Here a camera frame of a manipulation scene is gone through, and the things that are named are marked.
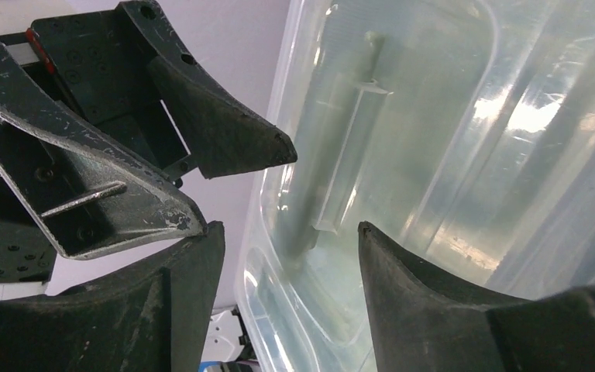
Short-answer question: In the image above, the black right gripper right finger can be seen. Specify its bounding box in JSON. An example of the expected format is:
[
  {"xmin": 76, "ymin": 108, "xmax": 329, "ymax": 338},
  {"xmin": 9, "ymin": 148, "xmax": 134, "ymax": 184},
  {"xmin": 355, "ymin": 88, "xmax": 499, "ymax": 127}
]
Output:
[{"xmin": 358, "ymin": 222, "xmax": 595, "ymax": 371}]

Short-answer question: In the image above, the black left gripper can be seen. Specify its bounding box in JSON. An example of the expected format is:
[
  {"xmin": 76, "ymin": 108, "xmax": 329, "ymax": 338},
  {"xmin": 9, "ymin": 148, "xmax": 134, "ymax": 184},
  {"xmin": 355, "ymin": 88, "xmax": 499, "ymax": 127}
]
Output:
[{"xmin": 0, "ymin": 1, "xmax": 298, "ymax": 283}]

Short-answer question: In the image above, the green toolbox carry handle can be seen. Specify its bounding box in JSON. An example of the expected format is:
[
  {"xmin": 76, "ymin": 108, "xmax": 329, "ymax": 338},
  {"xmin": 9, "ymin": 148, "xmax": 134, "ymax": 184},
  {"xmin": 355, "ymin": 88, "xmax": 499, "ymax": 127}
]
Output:
[{"xmin": 286, "ymin": 31, "xmax": 387, "ymax": 267}]

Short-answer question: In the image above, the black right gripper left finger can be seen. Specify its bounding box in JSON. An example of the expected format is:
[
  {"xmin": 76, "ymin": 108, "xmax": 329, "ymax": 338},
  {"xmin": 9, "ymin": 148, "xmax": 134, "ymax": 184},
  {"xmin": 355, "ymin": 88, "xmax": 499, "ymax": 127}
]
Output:
[{"xmin": 0, "ymin": 221, "xmax": 225, "ymax": 371}]

